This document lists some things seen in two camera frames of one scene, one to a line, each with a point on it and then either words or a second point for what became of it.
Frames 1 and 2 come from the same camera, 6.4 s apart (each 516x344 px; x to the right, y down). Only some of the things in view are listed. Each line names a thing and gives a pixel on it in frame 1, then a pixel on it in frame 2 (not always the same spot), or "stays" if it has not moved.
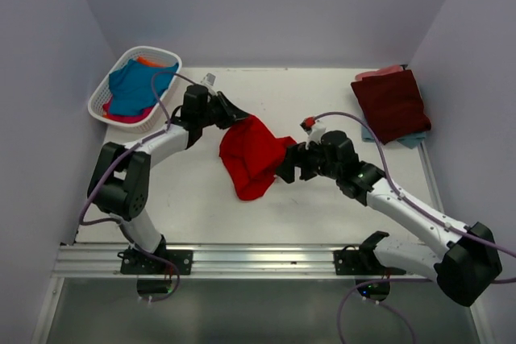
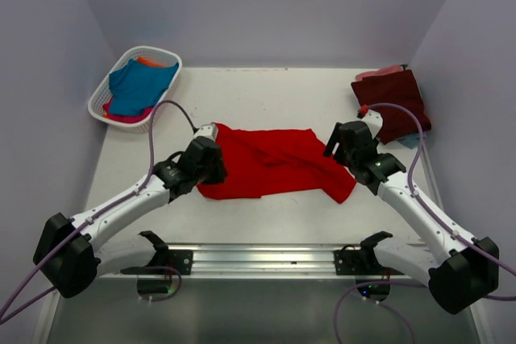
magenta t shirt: (126, 118) stays
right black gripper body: (324, 168) to (339, 154)
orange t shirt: (147, 62) stays
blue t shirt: (131, 88) stays
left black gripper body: (207, 118) to (212, 173)
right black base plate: (361, 262) stays
